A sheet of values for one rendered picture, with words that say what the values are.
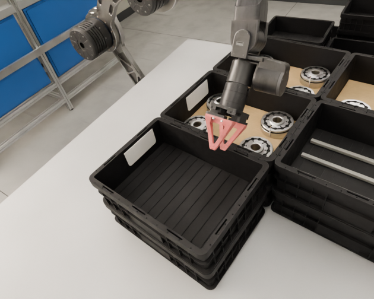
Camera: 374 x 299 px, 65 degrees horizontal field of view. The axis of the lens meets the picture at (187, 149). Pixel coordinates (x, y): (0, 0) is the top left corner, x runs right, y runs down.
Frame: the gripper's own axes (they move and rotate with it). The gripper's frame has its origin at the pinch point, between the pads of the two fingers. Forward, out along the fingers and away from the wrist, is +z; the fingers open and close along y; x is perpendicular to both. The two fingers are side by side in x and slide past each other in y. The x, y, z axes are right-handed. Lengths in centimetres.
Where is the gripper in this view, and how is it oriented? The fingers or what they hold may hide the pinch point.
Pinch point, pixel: (218, 146)
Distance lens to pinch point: 69.2
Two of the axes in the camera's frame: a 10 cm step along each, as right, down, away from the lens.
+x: -8.3, -3.2, 4.5
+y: 4.7, 0.1, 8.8
